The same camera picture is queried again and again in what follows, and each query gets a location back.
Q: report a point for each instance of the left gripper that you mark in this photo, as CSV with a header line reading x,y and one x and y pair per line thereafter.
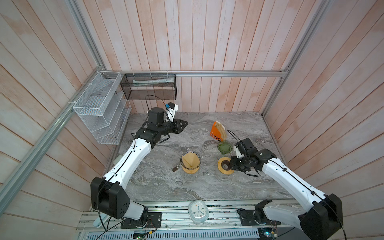
x,y
174,126

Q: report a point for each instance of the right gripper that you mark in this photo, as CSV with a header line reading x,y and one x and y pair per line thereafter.
x,y
237,163

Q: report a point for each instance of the green glass dripper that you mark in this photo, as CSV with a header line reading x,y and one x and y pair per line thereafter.
x,y
225,147

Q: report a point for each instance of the brown paper coffee filter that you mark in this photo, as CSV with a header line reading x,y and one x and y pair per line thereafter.
x,y
190,161

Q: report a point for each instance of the clear glass cup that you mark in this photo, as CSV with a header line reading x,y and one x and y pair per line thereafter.
x,y
223,177

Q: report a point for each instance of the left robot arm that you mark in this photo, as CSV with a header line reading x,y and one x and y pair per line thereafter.
x,y
108,194

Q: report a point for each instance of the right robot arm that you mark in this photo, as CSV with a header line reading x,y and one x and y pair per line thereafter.
x,y
319,215

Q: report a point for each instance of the orange coffee filter box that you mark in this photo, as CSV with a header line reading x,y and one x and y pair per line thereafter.
x,y
218,131

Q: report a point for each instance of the black mesh basket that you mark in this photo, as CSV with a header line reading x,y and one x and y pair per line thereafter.
x,y
138,87

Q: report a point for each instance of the white analog clock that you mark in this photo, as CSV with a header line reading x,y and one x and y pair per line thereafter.
x,y
198,211

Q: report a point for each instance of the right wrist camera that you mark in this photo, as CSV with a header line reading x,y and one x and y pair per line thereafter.
x,y
239,155

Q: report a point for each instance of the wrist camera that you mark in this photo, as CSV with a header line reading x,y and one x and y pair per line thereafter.
x,y
171,109
239,155

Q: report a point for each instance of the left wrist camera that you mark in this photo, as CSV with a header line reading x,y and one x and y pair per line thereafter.
x,y
171,109

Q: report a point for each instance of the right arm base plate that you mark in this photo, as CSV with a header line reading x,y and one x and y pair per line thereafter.
x,y
248,218

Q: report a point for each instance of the white wire mesh shelf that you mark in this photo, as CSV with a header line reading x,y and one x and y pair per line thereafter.
x,y
102,108

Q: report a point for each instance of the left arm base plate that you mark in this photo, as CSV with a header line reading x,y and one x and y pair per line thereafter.
x,y
149,220

